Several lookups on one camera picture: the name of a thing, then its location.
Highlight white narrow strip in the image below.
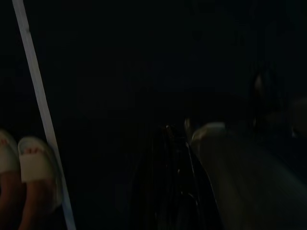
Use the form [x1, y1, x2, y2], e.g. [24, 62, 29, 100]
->
[11, 0, 77, 230]

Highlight white slipper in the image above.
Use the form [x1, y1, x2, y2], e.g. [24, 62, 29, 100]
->
[18, 136, 63, 211]
[0, 130, 20, 174]

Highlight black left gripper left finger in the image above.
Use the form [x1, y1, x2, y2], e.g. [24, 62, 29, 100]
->
[134, 126, 174, 230]

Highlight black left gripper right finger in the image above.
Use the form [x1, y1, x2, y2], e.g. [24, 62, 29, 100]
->
[166, 124, 224, 230]

